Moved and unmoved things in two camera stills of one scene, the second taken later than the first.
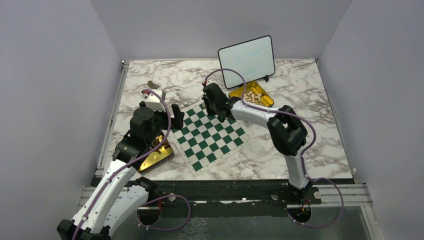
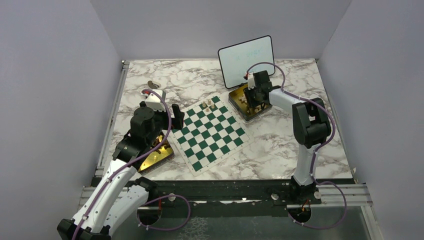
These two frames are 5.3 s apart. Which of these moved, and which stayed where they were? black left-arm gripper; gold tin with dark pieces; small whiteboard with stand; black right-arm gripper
Moved: black right-arm gripper
Stayed: small whiteboard with stand; gold tin with dark pieces; black left-arm gripper
